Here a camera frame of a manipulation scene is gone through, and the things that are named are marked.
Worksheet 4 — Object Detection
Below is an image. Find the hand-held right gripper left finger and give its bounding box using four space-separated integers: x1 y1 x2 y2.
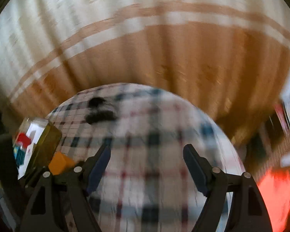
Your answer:
20 143 112 232

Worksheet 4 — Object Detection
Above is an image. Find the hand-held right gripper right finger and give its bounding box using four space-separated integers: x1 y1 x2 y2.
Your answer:
183 144 273 232

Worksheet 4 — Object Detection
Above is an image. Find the blue yellow print toy block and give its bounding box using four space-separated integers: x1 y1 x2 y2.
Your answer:
13 146 27 167

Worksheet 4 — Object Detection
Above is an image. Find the red toy block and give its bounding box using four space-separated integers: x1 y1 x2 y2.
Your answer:
16 133 32 149

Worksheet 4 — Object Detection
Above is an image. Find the orange toy block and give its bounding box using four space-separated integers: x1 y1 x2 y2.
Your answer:
48 152 75 176

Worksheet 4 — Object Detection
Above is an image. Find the gold tin box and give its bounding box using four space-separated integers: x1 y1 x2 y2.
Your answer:
12 117 62 180

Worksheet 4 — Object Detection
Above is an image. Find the black hair clip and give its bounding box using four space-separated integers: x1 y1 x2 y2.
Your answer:
85 97 118 125

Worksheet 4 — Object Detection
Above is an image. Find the plaid tablecloth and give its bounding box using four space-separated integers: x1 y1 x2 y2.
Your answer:
47 83 246 232

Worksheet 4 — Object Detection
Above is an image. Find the orange cloth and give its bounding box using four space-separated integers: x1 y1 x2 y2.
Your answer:
257 169 290 232

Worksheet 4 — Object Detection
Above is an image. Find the cream and orange curtain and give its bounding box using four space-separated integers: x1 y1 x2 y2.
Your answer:
0 0 290 145

